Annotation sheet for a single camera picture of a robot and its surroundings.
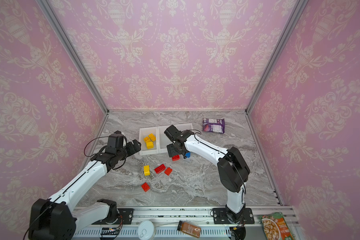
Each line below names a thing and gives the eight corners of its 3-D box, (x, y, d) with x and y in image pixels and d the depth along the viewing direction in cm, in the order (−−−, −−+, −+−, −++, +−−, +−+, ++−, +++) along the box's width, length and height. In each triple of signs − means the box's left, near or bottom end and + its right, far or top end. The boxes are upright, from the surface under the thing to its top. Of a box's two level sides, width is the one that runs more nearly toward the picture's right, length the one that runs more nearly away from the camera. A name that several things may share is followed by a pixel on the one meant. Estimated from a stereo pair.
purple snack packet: (203, 133, 109) (203, 131, 107) (201, 120, 117) (202, 118, 115) (226, 133, 109) (227, 131, 107) (223, 120, 117) (224, 118, 115)
